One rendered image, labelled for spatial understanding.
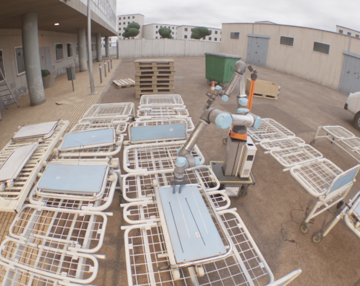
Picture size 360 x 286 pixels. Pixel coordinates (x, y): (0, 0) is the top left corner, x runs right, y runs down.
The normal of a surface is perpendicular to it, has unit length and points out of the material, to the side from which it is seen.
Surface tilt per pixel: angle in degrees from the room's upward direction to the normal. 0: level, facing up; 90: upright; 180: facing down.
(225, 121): 88
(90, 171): 7
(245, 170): 90
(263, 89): 90
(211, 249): 5
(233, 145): 90
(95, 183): 7
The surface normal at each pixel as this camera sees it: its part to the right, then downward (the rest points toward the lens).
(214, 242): 0.11, -0.87
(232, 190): -0.04, 0.50
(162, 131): 0.23, 0.49
